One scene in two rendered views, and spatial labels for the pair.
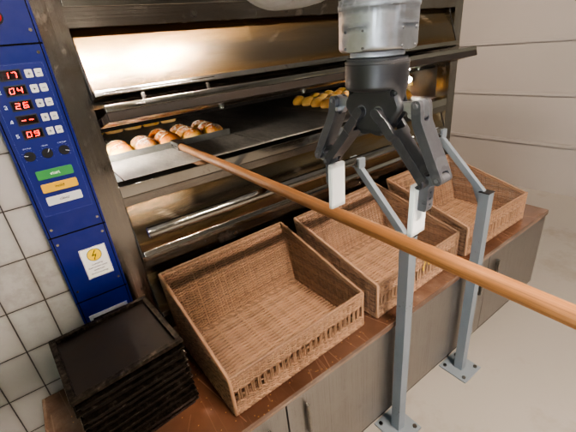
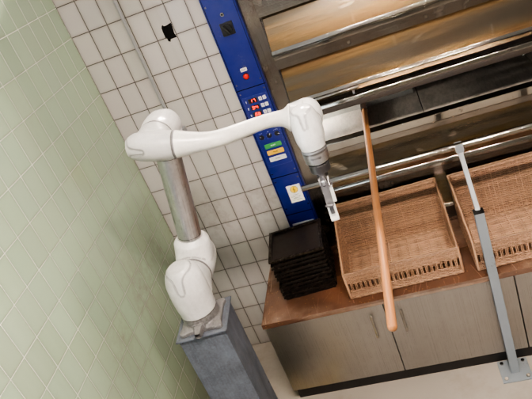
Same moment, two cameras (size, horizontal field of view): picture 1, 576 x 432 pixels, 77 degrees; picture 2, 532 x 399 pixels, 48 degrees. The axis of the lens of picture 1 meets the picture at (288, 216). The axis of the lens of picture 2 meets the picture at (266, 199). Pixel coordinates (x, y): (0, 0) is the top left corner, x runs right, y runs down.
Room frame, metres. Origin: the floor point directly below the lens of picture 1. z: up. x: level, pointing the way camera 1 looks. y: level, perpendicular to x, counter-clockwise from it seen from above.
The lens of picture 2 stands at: (-0.95, -1.46, 2.40)
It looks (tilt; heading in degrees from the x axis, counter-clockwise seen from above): 26 degrees down; 50
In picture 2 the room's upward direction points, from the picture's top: 23 degrees counter-clockwise
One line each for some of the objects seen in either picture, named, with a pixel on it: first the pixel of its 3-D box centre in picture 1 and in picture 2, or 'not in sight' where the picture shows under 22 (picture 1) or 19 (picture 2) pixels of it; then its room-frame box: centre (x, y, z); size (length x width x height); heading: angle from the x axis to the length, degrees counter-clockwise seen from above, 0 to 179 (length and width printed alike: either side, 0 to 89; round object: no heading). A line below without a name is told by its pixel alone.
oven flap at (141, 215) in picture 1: (330, 164); (492, 128); (1.60, -0.22, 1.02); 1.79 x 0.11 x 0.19; 124
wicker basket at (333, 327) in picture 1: (262, 299); (393, 236); (1.05, 0.12, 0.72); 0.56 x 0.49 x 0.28; 125
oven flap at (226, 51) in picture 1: (324, 39); (471, 26); (1.60, -0.22, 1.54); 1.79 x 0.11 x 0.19; 124
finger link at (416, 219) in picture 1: (417, 208); (332, 212); (0.40, -0.16, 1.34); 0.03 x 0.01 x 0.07; 128
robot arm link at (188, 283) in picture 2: not in sight; (188, 286); (0.05, 0.39, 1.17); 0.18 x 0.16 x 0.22; 36
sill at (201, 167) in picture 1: (325, 133); (485, 100); (1.62, -0.21, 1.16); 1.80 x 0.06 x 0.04; 124
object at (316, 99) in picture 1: (350, 97); not in sight; (2.29, -0.46, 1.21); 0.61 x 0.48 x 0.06; 34
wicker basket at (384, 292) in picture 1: (375, 239); (519, 205); (1.39, -0.38, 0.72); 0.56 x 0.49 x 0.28; 125
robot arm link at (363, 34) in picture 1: (377, 28); (315, 153); (0.46, -0.12, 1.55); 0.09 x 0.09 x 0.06
